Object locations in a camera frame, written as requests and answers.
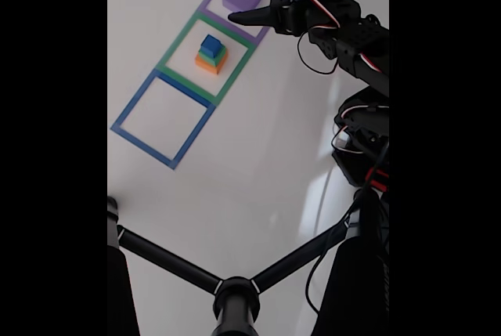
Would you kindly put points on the red clamp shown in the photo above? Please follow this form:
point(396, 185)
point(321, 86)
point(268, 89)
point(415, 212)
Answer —
point(379, 181)

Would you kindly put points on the orange cube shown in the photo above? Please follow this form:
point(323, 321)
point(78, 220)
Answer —
point(207, 66)

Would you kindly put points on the small blue cube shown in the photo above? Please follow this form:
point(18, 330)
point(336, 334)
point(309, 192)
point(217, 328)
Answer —
point(211, 45)

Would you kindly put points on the blue tape square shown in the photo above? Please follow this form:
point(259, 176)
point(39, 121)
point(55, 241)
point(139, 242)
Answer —
point(145, 147)

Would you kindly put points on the black tripod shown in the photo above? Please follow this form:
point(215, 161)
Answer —
point(235, 297)

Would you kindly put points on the green tape square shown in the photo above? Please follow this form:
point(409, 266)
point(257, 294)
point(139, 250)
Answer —
point(182, 38)

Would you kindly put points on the green cube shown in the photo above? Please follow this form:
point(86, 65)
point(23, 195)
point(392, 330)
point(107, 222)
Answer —
point(220, 58)

